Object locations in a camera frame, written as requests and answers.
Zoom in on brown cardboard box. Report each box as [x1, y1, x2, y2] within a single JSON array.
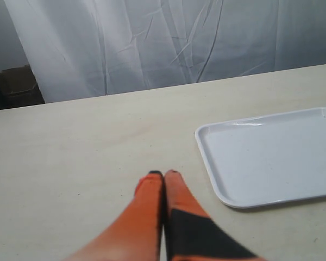
[[0, 65, 45, 110]]

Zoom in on white backdrop curtain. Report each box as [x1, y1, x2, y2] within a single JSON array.
[[3, 1, 326, 103]]

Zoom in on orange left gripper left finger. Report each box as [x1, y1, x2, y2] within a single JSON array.
[[66, 171, 164, 260]]

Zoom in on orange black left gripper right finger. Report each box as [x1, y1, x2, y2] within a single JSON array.
[[165, 170, 264, 260]]

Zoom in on white plastic tray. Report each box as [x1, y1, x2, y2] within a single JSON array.
[[195, 107, 326, 209]]

